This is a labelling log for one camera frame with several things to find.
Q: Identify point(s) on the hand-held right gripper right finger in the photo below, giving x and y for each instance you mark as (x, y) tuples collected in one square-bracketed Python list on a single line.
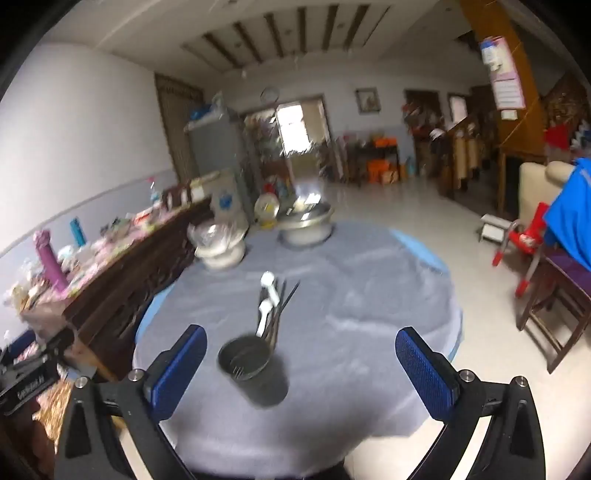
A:
[(425, 374)]

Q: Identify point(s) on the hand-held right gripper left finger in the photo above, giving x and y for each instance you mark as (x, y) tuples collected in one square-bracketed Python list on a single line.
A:
[(178, 364)]

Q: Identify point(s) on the black utensil cup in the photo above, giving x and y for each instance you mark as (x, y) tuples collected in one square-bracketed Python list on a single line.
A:
[(251, 369)]

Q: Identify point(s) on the white plastic spoon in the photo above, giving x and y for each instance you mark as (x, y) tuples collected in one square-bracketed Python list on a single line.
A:
[(268, 282), (264, 314)]

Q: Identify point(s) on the gold patterned cloth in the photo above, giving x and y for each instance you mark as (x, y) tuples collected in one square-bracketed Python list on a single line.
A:
[(51, 417)]

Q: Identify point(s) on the grey tablecloth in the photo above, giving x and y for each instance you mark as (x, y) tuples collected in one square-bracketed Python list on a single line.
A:
[(360, 314)]

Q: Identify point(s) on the dark carved wooden sideboard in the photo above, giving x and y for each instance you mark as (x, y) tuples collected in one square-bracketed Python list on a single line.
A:
[(120, 295)]

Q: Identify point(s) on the white enamel basin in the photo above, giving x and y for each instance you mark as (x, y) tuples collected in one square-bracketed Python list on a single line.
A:
[(221, 258)]

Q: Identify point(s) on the purple thermos bottle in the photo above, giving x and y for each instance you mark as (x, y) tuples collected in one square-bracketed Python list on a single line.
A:
[(48, 261)]

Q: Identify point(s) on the light blue tablecloth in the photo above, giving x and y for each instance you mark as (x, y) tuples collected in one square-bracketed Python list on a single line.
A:
[(418, 244)]

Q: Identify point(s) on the plastic-wrapped bowl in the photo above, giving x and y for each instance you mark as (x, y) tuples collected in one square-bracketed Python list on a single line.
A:
[(214, 233)]

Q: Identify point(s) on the brown wooden chair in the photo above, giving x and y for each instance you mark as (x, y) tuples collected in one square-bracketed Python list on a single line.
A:
[(554, 300)]

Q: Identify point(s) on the teal thermos bottle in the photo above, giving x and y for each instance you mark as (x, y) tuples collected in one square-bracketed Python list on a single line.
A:
[(77, 232)]

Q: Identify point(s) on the white step stool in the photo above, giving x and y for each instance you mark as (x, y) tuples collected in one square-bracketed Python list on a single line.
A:
[(494, 226)]

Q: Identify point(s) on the red plastic chair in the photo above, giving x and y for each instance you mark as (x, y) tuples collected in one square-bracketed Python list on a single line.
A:
[(521, 240)]

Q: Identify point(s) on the white chest freezer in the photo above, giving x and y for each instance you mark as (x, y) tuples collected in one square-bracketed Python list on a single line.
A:
[(221, 198)]

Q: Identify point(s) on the red-capped water bottle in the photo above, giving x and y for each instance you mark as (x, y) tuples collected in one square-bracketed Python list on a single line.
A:
[(153, 194)]

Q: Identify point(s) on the aluminium pot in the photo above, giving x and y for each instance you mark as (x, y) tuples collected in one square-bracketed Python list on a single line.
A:
[(304, 230)]

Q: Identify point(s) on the orange cardboard boxes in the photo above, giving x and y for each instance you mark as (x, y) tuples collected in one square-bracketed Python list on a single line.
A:
[(378, 171)]

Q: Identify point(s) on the blue garment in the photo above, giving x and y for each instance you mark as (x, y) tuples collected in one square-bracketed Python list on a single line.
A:
[(572, 212)]

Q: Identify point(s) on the beige armchair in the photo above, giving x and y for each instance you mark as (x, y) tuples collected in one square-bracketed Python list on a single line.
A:
[(535, 184)]

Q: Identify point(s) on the grey refrigerator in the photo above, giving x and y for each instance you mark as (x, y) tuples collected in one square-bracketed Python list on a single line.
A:
[(214, 143)]

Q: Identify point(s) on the dark wooden table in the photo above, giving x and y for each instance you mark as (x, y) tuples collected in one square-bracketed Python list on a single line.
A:
[(374, 152)]

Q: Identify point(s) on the wooden stair railing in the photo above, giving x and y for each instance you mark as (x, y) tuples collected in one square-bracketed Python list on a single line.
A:
[(461, 143)]

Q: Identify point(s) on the brown wooden door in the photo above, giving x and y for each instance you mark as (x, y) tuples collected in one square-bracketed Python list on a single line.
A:
[(178, 124)]

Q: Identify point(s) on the glass display cabinet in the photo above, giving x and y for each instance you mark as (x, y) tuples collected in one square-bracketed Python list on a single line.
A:
[(263, 138)]

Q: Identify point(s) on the framed wall picture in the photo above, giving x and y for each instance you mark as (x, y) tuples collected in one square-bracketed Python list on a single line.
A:
[(368, 100)]

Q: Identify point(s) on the round wall clock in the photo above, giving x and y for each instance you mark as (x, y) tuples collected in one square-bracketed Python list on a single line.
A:
[(268, 94)]

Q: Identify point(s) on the wall calendar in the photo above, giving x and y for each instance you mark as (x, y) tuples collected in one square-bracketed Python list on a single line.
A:
[(503, 74)]

